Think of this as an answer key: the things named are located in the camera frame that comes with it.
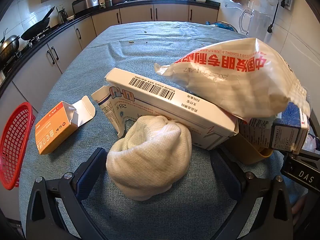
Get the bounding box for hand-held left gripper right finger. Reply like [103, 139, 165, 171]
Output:
[210, 147, 294, 240]

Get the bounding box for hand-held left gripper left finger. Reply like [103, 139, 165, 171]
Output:
[26, 147, 110, 240]

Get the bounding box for orange medicine box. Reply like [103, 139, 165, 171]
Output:
[35, 95, 96, 155]

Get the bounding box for white knitted cloth ball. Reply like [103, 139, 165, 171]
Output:
[106, 115, 192, 202]

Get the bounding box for red mesh plastic basket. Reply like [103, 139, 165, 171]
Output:
[0, 102, 36, 190]

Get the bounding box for white red-printed plastic bag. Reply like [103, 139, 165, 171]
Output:
[154, 37, 308, 120]

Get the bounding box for large white medicine box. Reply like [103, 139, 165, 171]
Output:
[91, 67, 239, 151]

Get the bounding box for dark blue patterned carton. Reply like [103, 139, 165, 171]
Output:
[237, 102, 310, 155]

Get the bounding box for grey blue tablecloth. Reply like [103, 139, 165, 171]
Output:
[19, 21, 308, 240]

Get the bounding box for silver wok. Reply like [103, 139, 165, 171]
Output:
[0, 29, 20, 60]

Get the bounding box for clear plastic pitcher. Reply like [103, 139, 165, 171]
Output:
[239, 9, 272, 42]

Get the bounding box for black wok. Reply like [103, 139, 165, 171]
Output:
[20, 6, 55, 41]

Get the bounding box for steel kettle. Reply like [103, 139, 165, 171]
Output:
[57, 7, 68, 23]

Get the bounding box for beige kitchen cabinets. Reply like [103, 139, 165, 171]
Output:
[0, 4, 219, 120]

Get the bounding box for steel rice cooker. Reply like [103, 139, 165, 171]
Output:
[72, 0, 100, 14]

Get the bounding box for black kitchen countertop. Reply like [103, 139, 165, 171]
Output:
[0, 0, 220, 90]

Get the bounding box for black power cable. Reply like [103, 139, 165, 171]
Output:
[267, 0, 280, 33]

